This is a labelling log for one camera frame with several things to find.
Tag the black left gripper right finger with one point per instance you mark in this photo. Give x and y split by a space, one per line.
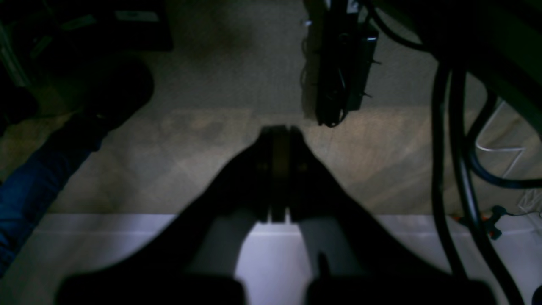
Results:
357 261

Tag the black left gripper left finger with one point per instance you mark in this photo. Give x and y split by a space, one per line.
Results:
193 260

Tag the person leg in jeans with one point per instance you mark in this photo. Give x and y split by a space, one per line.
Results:
29 191

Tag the black shoe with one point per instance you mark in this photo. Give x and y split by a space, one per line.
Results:
126 90

